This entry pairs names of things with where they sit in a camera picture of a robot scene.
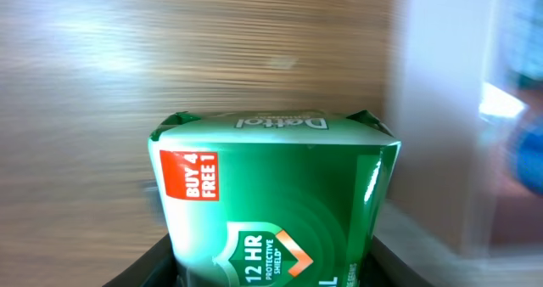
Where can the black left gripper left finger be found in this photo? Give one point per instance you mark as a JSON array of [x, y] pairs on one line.
[[155, 268]]

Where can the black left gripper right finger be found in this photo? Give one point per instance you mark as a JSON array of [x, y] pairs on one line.
[[386, 269]]

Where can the green Dettol soap box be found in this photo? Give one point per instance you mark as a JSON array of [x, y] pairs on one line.
[[276, 198]]

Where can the white box with pink interior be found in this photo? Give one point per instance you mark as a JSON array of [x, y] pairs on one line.
[[464, 207]]

